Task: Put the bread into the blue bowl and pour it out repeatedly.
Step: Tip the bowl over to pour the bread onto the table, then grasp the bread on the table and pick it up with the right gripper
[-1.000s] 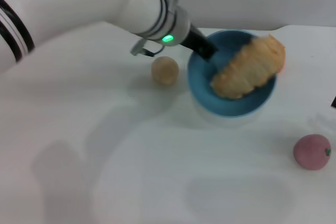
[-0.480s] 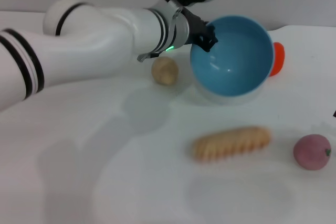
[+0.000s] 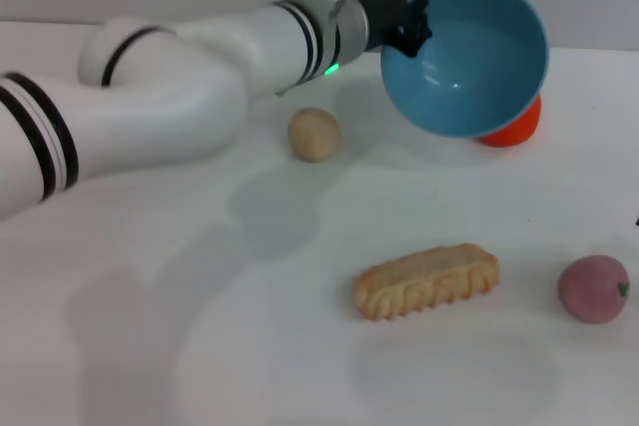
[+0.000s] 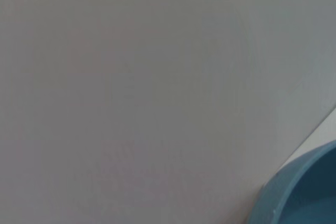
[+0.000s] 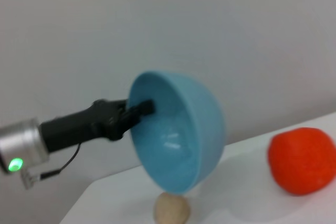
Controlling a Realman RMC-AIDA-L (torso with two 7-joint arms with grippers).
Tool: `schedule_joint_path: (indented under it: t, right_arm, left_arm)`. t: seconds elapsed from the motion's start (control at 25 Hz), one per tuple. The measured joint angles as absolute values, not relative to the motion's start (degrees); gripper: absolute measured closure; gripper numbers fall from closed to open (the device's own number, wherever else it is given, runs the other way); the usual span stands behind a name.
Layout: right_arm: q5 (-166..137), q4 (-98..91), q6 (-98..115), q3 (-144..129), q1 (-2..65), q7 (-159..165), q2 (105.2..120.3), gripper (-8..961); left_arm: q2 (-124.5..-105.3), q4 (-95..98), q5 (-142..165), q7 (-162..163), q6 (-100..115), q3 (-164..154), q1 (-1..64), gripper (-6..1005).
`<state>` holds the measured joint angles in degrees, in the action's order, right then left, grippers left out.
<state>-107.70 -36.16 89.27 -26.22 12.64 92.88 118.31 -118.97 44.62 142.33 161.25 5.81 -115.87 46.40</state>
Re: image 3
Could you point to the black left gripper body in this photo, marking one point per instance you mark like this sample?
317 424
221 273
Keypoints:
384 14

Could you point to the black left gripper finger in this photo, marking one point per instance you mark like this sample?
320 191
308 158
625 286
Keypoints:
417 32

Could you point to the blue bowl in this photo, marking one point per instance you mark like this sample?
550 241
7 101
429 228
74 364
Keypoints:
479 57

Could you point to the round beige bun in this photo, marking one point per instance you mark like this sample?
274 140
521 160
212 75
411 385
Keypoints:
313 134

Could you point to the pink peach toy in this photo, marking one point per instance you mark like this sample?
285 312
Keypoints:
591 289

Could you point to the red bell pepper toy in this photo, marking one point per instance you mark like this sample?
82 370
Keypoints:
519 131

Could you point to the long golden bread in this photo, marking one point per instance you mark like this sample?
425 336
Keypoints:
424 281

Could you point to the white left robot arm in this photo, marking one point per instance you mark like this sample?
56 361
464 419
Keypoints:
175 97

